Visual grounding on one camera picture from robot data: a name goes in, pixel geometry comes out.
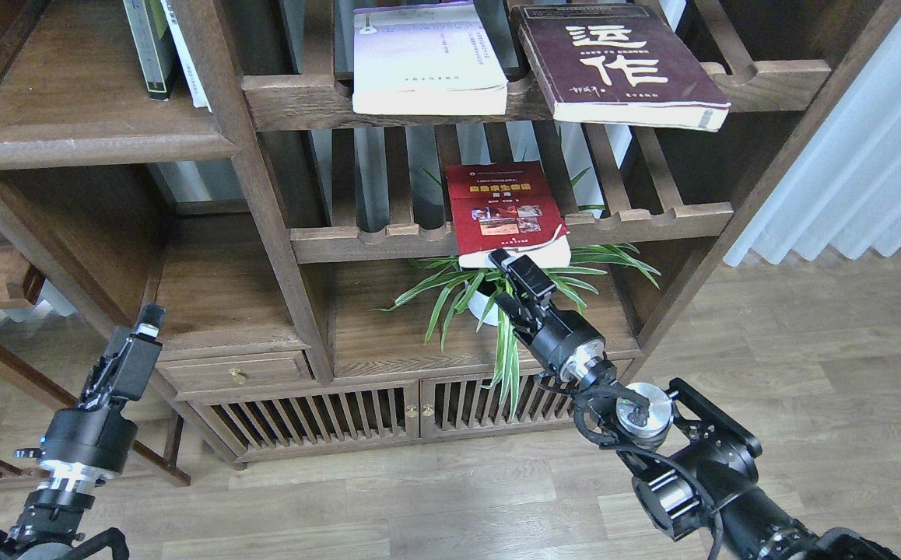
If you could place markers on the green spider plant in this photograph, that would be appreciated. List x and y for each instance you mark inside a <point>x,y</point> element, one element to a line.
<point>449,280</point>

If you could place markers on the lavender white paperback book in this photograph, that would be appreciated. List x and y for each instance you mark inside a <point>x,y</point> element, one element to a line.
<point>425,60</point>

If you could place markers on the white upright book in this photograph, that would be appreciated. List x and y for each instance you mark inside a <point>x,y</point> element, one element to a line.
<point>187,65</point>

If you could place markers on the small wooden drawer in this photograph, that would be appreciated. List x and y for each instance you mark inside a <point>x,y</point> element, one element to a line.
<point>235,372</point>

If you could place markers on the white plant pot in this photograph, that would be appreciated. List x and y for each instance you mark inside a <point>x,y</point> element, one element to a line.
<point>482,304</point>

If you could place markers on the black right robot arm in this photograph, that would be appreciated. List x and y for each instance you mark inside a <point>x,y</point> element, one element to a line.
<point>693,465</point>

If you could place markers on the dark wooden bookshelf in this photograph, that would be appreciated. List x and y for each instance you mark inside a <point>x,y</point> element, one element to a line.
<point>290,218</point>

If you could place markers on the white sheer curtain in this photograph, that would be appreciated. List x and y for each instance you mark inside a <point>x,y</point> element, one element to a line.
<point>844,191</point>

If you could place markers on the left slatted cabinet door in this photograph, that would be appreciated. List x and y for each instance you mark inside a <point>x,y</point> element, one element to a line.
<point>291,423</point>

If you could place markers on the maroon book with white characters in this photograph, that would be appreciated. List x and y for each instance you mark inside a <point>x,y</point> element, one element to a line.
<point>617,64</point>

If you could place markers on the dark green upright book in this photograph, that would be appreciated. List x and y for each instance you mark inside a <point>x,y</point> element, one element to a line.
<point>155,46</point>

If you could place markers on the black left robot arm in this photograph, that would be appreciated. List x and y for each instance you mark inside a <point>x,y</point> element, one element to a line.
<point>48,526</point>

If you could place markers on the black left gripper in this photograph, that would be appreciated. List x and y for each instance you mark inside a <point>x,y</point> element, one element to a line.
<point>94,433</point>

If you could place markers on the wooden side furniture frame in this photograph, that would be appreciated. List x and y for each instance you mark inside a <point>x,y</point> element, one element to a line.
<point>95,234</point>

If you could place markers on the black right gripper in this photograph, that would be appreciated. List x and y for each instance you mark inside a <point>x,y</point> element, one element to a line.
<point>562,341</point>

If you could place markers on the red paperback book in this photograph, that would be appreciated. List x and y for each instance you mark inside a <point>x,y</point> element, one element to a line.
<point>506,205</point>

